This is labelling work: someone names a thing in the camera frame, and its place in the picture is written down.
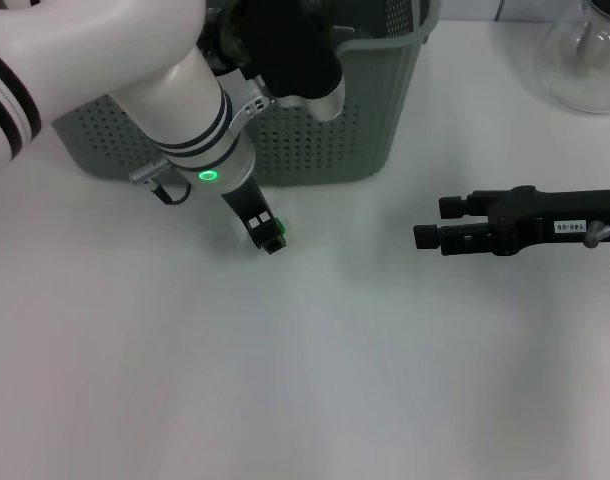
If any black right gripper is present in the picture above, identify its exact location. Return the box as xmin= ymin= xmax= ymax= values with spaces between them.
xmin=413 ymin=185 xmax=610 ymax=257

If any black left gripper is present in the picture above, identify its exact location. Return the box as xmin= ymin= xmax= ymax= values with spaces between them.
xmin=220 ymin=178 xmax=288 ymax=256

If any grey-green perforated storage bin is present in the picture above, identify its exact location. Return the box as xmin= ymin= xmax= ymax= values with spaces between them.
xmin=52 ymin=0 xmax=442 ymax=187

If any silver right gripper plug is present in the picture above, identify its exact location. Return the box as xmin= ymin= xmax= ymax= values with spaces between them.
xmin=584 ymin=222 xmax=610 ymax=249

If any clear glass carafe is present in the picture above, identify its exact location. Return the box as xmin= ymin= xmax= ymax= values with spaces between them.
xmin=533 ymin=0 xmax=610 ymax=115

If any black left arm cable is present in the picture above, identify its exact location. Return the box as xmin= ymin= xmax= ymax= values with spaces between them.
xmin=128 ymin=157 xmax=193 ymax=206

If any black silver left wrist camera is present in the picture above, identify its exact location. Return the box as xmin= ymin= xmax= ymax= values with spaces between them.
xmin=238 ymin=0 xmax=347 ymax=123

